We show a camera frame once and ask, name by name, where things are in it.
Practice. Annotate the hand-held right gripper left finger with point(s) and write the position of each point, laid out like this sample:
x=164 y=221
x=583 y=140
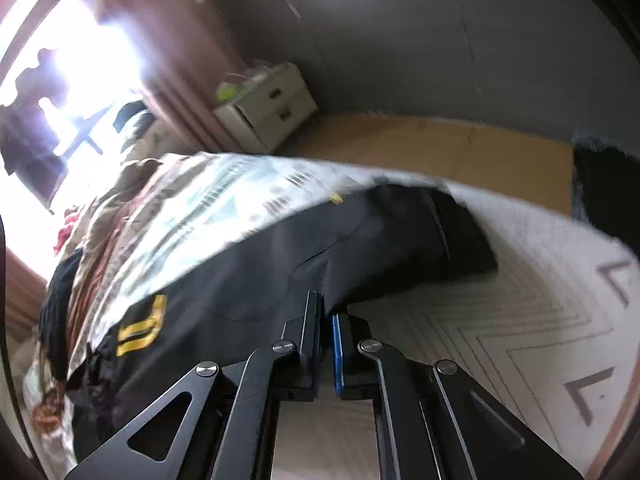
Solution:
x=310 y=340

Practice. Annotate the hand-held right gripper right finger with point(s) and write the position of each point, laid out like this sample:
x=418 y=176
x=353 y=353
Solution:
x=340 y=355

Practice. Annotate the black pants with yellow stripes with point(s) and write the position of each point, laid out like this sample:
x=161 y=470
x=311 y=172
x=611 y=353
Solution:
x=250 y=270

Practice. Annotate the dark hanging clothes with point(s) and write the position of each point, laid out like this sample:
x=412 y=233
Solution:
x=25 y=125

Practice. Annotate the white patterned blanket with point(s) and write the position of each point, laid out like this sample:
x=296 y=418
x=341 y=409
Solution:
x=500 y=320

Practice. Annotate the brown quilt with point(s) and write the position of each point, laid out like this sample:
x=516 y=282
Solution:
x=107 y=240

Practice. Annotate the tan wooden headboard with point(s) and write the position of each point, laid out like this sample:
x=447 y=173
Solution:
x=450 y=150

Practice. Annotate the white nightstand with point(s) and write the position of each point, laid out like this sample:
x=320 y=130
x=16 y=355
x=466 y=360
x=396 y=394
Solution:
x=270 y=105

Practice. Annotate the black knit cloth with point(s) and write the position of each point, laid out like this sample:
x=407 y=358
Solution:
x=60 y=310

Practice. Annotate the yellow-green item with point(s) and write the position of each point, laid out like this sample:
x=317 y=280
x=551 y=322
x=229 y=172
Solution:
x=227 y=92

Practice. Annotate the red cloth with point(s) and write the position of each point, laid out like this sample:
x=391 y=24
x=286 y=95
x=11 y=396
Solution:
x=67 y=232

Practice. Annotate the pink curtain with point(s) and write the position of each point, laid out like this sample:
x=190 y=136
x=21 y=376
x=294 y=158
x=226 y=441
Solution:
x=190 y=85

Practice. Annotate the dark fuzzy cloth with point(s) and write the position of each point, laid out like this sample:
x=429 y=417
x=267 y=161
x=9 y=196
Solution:
x=610 y=185

